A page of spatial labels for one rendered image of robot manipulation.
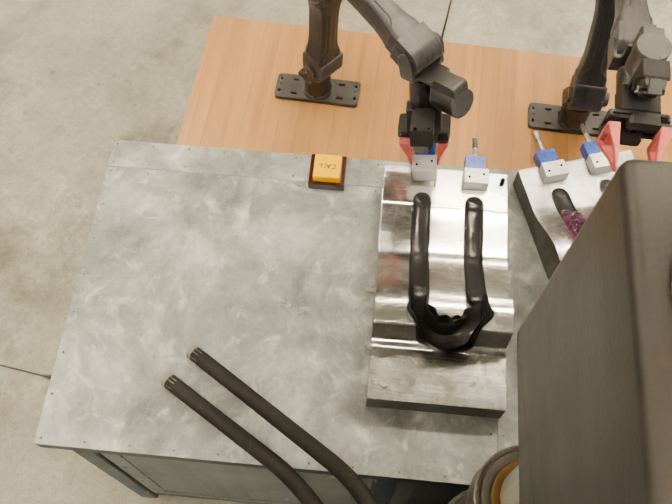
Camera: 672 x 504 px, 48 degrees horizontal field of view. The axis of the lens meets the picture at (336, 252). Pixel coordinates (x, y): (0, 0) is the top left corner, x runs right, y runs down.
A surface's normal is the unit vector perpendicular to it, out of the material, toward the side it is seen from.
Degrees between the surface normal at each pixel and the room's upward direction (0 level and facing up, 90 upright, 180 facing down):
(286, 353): 0
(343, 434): 0
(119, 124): 0
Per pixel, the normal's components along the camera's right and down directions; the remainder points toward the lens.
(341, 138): 0.00, -0.44
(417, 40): 0.16, -0.27
